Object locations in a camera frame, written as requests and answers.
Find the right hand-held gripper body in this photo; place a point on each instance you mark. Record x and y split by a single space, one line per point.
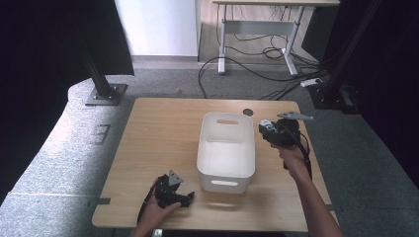
288 135

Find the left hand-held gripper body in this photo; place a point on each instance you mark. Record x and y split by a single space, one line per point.
166 192

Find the white plastic storage bin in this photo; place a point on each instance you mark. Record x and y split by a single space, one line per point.
227 158

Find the person's left hand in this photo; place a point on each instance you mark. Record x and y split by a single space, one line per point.
154 214

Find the person's right hand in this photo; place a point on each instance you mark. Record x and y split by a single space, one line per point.
294 161

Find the white power strip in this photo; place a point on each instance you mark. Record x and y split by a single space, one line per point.
311 82

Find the black metal stand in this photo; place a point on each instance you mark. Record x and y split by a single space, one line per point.
332 92
103 90

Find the black curtain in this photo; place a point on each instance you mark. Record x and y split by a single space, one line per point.
395 82
49 65

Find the white frame desk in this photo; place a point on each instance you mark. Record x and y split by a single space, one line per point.
260 27

